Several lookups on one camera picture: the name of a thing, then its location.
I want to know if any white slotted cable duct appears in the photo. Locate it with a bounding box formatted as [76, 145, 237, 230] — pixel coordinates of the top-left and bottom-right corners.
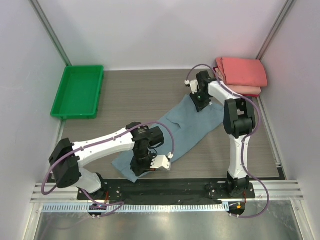
[41, 202, 229, 213]

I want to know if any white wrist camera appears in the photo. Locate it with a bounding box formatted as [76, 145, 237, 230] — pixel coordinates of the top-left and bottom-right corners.
[150, 152, 174, 171]
[184, 79, 199, 94]

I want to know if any light pink folded shirt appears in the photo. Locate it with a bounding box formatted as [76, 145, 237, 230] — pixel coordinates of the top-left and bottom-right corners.
[216, 69, 262, 96]

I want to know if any left aluminium corner post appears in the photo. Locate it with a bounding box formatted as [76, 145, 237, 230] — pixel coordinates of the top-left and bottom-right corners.
[29, 0, 72, 66]

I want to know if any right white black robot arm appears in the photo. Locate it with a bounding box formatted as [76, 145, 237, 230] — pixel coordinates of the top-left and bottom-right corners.
[185, 70, 256, 198]

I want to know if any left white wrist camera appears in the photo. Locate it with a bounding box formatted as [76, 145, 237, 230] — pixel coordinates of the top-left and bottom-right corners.
[150, 152, 174, 171]

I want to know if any green plastic tray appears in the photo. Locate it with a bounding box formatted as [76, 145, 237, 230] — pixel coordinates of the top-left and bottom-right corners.
[50, 65, 104, 120]

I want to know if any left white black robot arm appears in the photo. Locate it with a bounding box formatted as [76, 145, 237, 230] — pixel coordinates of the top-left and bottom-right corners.
[49, 122, 171, 200]

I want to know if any right aluminium corner post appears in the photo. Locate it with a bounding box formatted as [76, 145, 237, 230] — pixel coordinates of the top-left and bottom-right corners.
[256, 0, 297, 61]

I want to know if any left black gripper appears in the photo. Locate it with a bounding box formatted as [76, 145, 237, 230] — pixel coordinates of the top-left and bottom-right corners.
[130, 148, 158, 177]

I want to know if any aluminium corner post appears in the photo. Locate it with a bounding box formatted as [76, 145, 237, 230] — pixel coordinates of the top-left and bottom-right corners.
[256, 0, 297, 61]
[29, 0, 72, 66]

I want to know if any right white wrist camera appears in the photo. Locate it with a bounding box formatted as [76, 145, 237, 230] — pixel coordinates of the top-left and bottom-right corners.
[184, 79, 199, 94]

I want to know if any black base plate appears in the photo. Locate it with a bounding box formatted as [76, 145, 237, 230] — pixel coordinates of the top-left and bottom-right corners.
[90, 178, 256, 206]

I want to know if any aluminium rail frame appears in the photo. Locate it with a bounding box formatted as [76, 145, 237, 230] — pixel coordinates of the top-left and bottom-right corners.
[29, 180, 305, 204]

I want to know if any top coral folded shirt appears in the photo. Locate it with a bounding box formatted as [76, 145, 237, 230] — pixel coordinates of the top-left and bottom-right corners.
[215, 57, 268, 87]

